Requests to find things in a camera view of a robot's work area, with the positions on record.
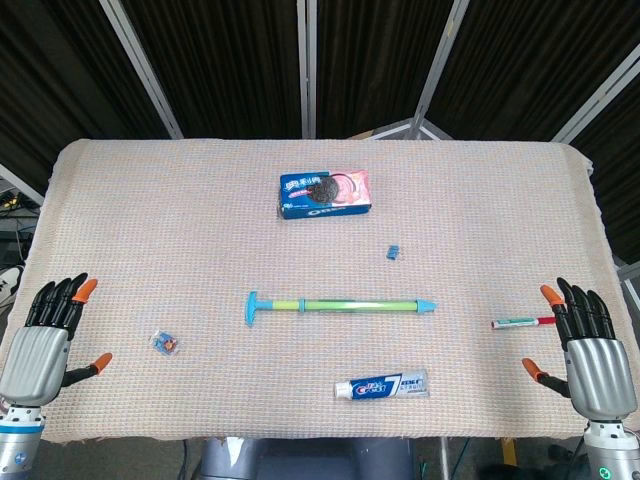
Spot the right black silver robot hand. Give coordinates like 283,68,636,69
522,277,639,422

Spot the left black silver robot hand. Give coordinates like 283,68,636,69
0,272,114,407

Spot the blue green toy pump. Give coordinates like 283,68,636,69
243,291,437,329

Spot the blue pink Oreo box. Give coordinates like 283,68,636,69
276,168,374,221

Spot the red green white pen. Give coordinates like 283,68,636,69
490,315,557,330

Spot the small blue candy packet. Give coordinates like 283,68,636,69
148,330,181,357

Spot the dark ribbed partition panel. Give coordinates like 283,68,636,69
424,0,640,141
0,0,169,181
582,84,640,251
315,0,456,140
114,0,309,140

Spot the beige woven tablecloth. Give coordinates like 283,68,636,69
0,137,617,445

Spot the Crest toothpaste tube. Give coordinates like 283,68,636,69
333,368,430,401

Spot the grey blue robot torso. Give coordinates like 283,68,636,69
199,437,446,480

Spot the white partition frame post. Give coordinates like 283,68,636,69
0,163,46,205
299,0,320,140
98,0,185,140
552,57,640,144
414,0,471,124

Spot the white partition foot frame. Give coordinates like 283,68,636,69
372,117,456,141

